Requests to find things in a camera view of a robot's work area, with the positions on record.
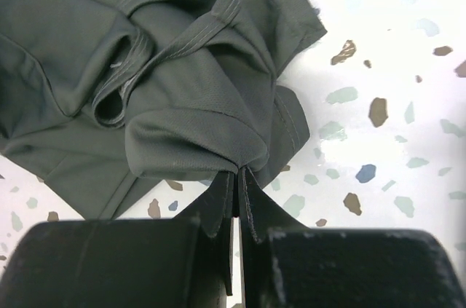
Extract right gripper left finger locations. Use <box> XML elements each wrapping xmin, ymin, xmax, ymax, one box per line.
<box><xmin>1</xmin><ymin>173</ymin><xmax>234</xmax><ymax>307</ymax></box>

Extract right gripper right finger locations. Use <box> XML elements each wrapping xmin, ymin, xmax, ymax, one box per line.
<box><xmin>238</xmin><ymin>168</ymin><xmax>465</xmax><ymax>307</ymax></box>

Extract dark green t-shirt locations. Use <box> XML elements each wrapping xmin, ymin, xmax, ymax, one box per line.
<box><xmin>1</xmin><ymin>0</ymin><xmax>325</xmax><ymax>218</ymax></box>

